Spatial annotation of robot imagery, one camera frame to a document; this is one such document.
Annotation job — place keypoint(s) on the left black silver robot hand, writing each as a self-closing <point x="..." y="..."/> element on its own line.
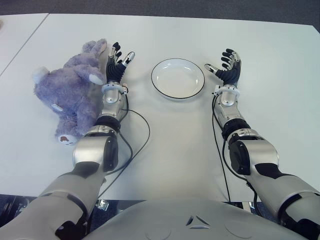
<point x="114" y="71"/>

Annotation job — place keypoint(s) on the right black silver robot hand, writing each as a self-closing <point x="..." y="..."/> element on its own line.
<point x="230" y="73"/>

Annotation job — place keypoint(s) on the purple plush rabbit doll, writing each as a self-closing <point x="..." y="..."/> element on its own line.
<point x="72" y="87"/>

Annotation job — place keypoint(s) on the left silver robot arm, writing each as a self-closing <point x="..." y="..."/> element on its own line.
<point x="92" y="150"/>

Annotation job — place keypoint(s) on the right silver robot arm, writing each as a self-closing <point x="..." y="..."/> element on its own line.
<point x="260" y="150"/>

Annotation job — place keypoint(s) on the white plate with black rim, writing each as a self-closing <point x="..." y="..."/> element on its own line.
<point x="177" y="80"/>

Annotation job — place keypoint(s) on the grey robot torso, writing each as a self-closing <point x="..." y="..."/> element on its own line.
<point x="195" y="225"/>

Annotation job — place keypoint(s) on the metal table bracket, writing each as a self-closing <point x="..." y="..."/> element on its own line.
<point x="102" y="204"/>
<point x="248" y="206"/>

